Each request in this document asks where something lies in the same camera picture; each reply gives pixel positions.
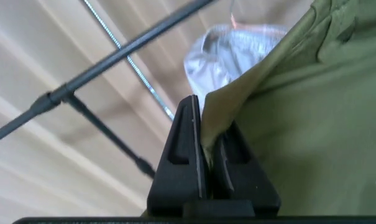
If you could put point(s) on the green garment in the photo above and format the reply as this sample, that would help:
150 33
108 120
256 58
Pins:
315 109

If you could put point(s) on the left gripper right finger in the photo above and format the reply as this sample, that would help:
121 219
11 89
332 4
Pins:
243 183

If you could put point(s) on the pale grey shorts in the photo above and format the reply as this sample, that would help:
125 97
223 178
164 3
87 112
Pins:
225 59

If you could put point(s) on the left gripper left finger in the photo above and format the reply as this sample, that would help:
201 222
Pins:
178 186

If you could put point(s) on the black clothes rack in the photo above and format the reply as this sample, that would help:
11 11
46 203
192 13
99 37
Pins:
113 59

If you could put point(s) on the pink clothes hanger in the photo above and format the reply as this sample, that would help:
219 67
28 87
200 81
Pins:
234 21

